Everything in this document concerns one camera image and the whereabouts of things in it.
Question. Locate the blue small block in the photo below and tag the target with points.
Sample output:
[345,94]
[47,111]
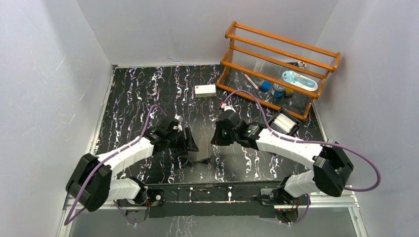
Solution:
[264,85]

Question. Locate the orange wooden shelf rack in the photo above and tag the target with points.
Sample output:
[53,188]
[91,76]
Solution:
[265,56]

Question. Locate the white marker pen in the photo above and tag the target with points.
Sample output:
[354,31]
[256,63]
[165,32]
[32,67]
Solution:
[251,82]

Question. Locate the blister pack blue tool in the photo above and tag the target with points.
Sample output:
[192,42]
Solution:
[299,80]

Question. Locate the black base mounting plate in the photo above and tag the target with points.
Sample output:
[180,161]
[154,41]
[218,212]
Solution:
[246,198]

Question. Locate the grey card holder wallet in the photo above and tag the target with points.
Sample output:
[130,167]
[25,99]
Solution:
[204,152]

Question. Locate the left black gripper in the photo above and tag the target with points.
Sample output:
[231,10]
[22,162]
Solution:
[183,138]

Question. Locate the black card tray box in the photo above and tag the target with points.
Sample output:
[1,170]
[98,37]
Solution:
[284,122]

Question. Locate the yellow black small block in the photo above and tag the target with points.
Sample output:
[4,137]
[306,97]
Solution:
[289,93]

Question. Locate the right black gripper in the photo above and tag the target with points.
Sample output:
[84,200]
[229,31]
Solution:
[217,140]

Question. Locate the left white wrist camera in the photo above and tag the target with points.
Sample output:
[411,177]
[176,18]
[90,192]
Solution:
[179,126]

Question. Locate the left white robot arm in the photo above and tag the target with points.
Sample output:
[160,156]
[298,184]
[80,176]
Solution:
[93,181]

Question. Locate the white small cardboard box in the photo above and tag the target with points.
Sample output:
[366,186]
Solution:
[208,90]

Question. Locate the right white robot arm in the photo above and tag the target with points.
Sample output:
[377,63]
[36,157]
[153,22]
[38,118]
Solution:
[329,166]

